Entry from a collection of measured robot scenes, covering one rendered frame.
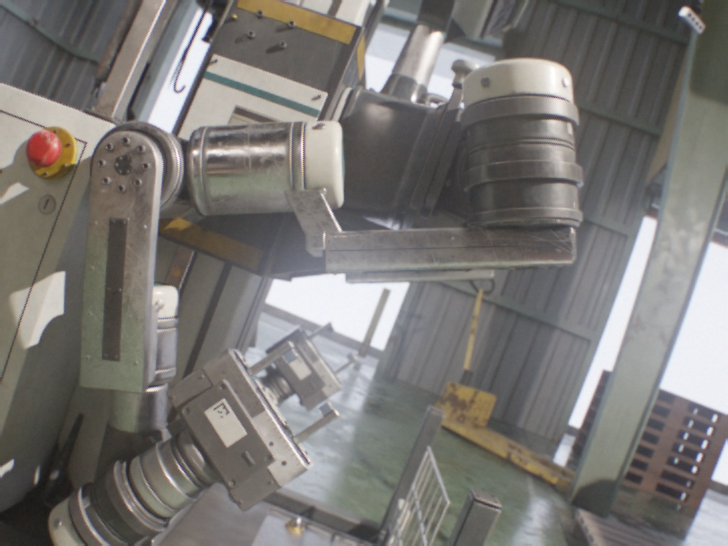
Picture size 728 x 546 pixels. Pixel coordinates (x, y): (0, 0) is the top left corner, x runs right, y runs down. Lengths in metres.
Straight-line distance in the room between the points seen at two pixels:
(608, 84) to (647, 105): 0.50
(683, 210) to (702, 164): 0.33
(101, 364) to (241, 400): 0.14
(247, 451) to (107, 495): 0.15
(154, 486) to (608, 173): 7.05
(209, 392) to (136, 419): 0.13
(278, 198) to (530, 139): 0.26
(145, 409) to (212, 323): 0.18
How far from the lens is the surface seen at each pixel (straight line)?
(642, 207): 7.40
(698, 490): 6.38
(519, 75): 0.68
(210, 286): 0.85
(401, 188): 0.79
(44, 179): 0.77
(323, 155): 0.65
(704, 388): 9.30
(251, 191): 0.66
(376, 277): 1.10
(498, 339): 7.10
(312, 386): 1.18
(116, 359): 0.65
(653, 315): 4.13
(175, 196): 0.67
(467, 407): 5.03
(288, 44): 0.85
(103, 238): 0.65
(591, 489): 4.14
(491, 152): 0.67
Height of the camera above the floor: 0.73
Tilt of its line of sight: 1 degrees up
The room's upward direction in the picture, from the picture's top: 21 degrees clockwise
